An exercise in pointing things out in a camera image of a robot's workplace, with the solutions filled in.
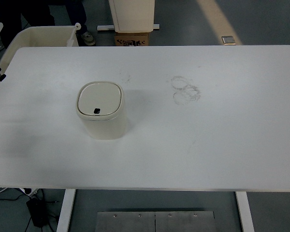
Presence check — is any white table leg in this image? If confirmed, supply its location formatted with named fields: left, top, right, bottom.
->
left=56, top=189, right=76, bottom=232
left=235, top=191, right=255, bottom=232

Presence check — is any left white table leg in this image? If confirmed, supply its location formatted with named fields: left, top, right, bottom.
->
left=56, top=189, right=76, bottom=232

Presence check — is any cream plastic bin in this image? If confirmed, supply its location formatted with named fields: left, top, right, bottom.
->
left=0, top=23, right=81, bottom=74

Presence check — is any cream trash can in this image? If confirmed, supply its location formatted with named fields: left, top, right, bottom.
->
left=76, top=81, right=127, bottom=140

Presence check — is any cream cabinet on stand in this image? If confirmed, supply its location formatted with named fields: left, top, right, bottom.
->
left=97, top=0, right=160, bottom=33

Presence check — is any right white table leg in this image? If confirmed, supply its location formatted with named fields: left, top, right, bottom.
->
left=235, top=191, right=255, bottom=232

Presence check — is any small floor socket plate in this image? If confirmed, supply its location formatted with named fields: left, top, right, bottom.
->
left=221, top=36, right=236, bottom=45

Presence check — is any metal floor plate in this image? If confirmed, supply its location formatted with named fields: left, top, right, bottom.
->
left=95, top=211, right=217, bottom=232

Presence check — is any person in dark clothes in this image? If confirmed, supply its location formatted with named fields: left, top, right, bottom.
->
left=0, top=0, right=96, bottom=48

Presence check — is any white power strip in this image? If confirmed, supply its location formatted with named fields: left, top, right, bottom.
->
left=20, top=188, right=39, bottom=196

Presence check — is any cardboard box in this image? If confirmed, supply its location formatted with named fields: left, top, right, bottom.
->
left=114, top=32, right=150, bottom=46

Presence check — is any black power adapter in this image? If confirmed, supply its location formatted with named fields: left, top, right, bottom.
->
left=26, top=198, right=47, bottom=228

